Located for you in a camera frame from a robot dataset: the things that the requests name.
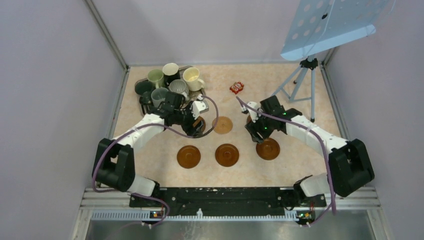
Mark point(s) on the dark green mug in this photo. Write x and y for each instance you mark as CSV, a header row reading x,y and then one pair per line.
x,y
144,89

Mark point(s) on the light green mug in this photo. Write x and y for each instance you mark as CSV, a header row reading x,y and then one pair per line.
x,y
156,78

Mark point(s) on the grey ribbed mug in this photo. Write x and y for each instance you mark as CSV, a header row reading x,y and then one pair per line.
x,y
180,87

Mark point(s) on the brown wooden coaster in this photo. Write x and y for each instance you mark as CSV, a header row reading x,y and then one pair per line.
x,y
249,120
268,150
227,155
199,125
188,156

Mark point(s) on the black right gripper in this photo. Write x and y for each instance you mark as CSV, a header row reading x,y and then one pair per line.
x,y
253,127

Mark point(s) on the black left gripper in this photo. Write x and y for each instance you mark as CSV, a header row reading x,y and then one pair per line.
x,y
189,129

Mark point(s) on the metal tray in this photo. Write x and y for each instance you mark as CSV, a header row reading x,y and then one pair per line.
x,y
145,107

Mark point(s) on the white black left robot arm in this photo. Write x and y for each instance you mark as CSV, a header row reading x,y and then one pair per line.
x,y
114,164

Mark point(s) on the grey blue mug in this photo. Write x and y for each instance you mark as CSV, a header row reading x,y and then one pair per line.
x,y
158,96

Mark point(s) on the red owl wooden toy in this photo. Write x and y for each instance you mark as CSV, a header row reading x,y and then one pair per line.
x,y
236,87

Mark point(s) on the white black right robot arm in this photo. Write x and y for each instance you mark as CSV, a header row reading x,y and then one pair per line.
x,y
348,165

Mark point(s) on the woven rattan coaster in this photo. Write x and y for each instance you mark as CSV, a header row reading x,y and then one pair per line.
x,y
223,125

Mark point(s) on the cream yellow mug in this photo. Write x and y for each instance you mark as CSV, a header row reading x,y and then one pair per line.
x,y
193,79

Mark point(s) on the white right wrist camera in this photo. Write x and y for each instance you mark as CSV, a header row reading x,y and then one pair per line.
x,y
253,110

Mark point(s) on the black mug white inside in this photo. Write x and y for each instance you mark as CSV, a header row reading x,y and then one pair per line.
x,y
171,72

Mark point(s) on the light blue perforated board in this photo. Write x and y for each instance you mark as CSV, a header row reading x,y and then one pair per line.
x,y
320,25

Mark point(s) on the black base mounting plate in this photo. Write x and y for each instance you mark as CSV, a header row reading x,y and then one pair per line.
x,y
228,201

